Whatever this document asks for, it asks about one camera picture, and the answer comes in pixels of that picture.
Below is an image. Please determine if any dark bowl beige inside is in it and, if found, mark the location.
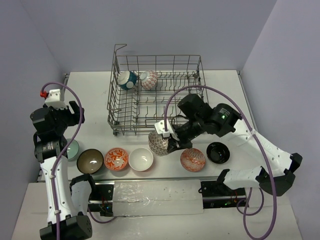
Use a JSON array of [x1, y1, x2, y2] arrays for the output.
[[76, 148, 104, 175]]

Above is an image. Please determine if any blue triangle pattern bowl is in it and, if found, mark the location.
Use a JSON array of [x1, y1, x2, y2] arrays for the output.
[[117, 70, 137, 91]]

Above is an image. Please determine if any white bowl red diamond pattern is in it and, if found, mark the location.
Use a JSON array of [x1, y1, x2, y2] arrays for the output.
[[139, 70, 158, 91]]

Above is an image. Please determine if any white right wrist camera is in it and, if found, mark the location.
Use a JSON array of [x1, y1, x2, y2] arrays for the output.
[[154, 119, 179, 141]]

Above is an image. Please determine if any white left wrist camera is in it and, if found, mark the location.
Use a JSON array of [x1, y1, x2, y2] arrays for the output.
[[40, 89, 67, 110]]

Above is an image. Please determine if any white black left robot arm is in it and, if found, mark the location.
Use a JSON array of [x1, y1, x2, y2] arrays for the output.
[[30, 101, 98, 240]]

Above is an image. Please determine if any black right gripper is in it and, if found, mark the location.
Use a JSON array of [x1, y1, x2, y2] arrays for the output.
[[166, 115, 204, 152]]

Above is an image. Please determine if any orange floral pattern bowl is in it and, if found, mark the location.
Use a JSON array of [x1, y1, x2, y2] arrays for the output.
[[104, 147, 129, 172]]

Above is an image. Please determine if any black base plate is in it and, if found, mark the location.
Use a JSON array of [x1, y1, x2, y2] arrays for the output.
[[198, 180, 247, 209], [88, 182, 114, 217]]

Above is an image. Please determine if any black bowl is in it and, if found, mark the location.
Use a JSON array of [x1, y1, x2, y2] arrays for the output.
[[206, 142, 231, 165]]

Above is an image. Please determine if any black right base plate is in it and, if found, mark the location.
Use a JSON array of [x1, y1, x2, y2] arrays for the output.
[[198, 180, 247, 209]]

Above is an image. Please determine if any pale green bowl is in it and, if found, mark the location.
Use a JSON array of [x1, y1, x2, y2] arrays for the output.
[[66, 138, 80, 162]]

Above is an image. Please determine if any grey geometric pattern bowl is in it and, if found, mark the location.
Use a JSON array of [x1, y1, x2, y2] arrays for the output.
[[148, 131, 169, 157]]

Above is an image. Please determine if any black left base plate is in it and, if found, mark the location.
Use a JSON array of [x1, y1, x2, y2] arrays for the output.
[[88, 182, 114, 217]]

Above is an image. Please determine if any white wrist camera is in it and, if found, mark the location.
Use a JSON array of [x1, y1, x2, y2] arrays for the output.
[[154, 119, 179, 141], [40, 89, 67, 110]]

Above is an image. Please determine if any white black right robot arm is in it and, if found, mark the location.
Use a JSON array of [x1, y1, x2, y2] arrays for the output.
[[157, 93, 303, 197]]

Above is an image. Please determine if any plain white bowl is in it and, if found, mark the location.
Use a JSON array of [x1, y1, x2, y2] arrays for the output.
[[128, 147, 154, 172]]

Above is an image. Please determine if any grey wire dish rack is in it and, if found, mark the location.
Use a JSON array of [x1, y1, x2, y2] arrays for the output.
[[106, 44, 206, 136]]

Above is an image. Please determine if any grey taped cover panel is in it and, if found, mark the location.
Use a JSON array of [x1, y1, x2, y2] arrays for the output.
[[112, 179, 204, 217]]

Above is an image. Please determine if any orange diamond pattern bowl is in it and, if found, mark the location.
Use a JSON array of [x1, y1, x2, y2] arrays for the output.
[[180, 148, 206, 172]]

